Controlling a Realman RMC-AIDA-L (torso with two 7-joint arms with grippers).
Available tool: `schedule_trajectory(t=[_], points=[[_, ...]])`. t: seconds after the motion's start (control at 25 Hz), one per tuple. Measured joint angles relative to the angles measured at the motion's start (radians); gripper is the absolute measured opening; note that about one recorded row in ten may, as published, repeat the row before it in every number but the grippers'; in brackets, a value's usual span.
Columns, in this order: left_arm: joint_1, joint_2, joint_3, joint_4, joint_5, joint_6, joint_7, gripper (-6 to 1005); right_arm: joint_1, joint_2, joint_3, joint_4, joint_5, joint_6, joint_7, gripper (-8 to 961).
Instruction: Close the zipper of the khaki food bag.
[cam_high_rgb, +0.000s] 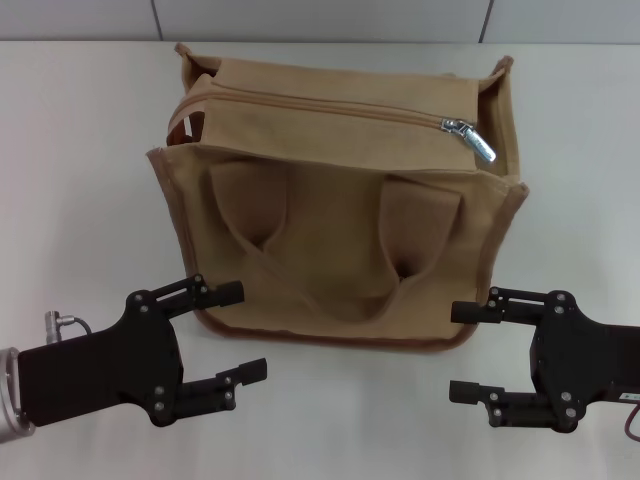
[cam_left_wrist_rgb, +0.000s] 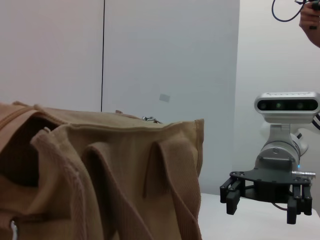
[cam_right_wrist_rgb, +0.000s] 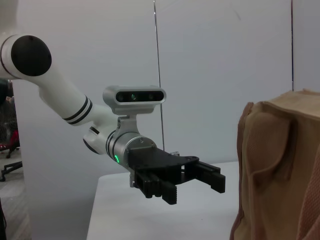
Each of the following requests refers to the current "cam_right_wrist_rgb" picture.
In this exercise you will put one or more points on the red and black office chair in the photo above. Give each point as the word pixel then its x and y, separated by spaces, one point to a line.
pixel 13 140

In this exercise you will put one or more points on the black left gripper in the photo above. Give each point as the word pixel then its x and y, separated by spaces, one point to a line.
pixel 155 162

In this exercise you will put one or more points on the dark green rounded object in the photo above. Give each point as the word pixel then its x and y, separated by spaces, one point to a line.
pixel 2 91

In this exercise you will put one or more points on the white and silver left robot arm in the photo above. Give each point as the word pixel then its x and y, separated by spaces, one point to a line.
pixel 62 95

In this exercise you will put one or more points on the khaki fabric food bag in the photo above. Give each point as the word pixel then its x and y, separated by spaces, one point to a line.
pixel 275 150

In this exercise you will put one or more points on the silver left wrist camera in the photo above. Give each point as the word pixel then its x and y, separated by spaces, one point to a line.
pixel 140 96

